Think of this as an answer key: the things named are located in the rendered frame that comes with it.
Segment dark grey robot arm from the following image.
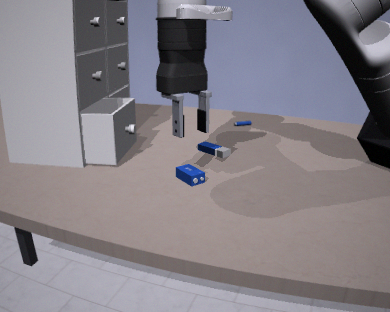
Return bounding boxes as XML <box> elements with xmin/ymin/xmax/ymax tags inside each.
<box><xmin>303</xmin><ymin>0</ymin><xmax>390</xmax><ymax>138</ymax></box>

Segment blue and white eraser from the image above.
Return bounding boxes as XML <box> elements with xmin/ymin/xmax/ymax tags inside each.
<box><xmin>198</xmin><ymin>141</ymin><xmax>230</xmax><ymax>158</ymax></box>

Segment small grey chest of drawers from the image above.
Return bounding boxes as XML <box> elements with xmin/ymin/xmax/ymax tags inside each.
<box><xmin>0</xmin><ymin>0</ymin><xmax>130</xmax><ymax>168</ymax></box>

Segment grey drawer front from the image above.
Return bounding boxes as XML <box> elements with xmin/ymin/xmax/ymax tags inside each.
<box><xmin>107</xmin><ymin>44</ymin><xmax>128</xmax><ymax>92</ymax></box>
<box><xmin>106</xmin><ymin>0</ymin><xmax>127</xmax><ymax>43</ymax></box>
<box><xmin>74</xmin><ymin>0</ymin><xmax>105</xmax><ymax>50</ymax></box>
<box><xmin>109</xmin><ymin>86</ymin><xmax>129</xmax><ymax>98</ymax></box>
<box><xmin>76</xmin><ymin>49</ymin><xmax>107</xmax><ymax>108</ymax></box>
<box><xmin>80</xmin><ymin>98</ymin><xmax>137</xmax><ymax>165</ymax></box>

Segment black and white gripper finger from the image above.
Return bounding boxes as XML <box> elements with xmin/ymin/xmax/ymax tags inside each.
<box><xmin>189</xmin><ymin>90</ymin><xmax>212</xmax><ymax>133</ymax></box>
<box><xmin>161</xmin><ymin>93</ymin><xmax>184</xmax><ymax>138</ymax></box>

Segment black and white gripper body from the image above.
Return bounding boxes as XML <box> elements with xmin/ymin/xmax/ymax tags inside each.
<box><xmin>156</xmin><ymin>0</ymin><xmax>232</xmax><ymax>94</ymax></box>

